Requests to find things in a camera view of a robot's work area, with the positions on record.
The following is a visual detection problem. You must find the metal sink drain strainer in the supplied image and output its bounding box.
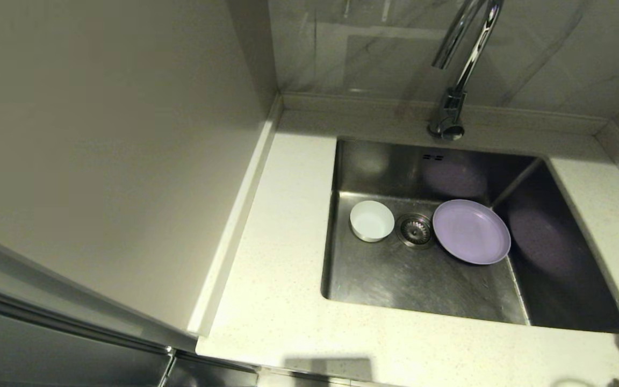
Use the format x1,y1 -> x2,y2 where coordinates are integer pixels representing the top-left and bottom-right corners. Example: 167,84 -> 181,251
395,213 -> 435,249

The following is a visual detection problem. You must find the grey glossy cabinet door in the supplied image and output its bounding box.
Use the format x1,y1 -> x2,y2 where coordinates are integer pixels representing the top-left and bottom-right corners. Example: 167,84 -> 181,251
0,301 -> 259,387

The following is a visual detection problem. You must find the stainless steel sink basin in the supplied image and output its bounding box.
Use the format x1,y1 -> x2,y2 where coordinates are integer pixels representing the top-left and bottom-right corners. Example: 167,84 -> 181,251
320,134 -> 619,336

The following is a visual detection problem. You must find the metal door trim strip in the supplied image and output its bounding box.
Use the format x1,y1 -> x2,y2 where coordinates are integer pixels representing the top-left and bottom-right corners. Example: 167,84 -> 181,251
0,288 -> 176,358

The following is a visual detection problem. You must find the white edge trim strip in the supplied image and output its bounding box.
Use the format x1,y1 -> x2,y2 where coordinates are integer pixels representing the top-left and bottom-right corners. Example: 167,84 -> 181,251
187,92 -> 284,340

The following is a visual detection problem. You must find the purple plastic plate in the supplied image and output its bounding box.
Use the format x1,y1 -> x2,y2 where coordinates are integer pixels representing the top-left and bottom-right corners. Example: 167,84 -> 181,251
432,199 -> 512,266

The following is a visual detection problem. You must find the small white bowl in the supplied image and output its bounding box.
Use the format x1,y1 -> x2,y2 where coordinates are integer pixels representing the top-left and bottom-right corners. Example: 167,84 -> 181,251
349,200 -> 395,243

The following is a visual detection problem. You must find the tall beige cabinet side panel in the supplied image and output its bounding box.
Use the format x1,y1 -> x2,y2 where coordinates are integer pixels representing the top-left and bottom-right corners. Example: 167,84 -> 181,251
0,0 -> 279,350

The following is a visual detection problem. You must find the chrome kitchen faucet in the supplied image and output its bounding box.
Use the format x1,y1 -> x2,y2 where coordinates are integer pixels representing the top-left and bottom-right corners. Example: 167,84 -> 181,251
428,0 -> 505,141

